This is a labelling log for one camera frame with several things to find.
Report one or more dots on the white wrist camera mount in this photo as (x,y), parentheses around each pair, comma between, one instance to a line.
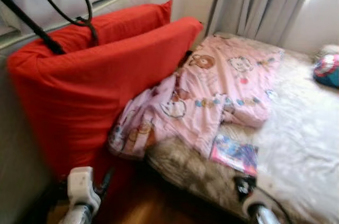
(262,195)
(82,184)

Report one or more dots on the grey floral bed sheet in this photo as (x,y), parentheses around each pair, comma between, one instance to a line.
(296,139)

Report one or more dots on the colourful picture book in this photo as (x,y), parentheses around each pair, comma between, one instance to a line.
(235,152)

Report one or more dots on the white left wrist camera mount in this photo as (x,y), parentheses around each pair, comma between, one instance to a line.
(82,184)

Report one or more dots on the pink cartoon print blanket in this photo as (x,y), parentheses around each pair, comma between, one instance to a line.
(212,86)

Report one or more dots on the grey pleated curtain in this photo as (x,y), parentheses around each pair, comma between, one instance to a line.
(254,1)

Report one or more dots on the blue star red striped bolster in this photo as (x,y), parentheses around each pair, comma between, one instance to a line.
(327,70)

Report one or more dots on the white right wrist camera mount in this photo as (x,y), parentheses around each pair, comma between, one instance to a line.
(262,195)

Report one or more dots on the red fabric cushion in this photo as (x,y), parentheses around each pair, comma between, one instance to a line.
(95,86)
(122,25)

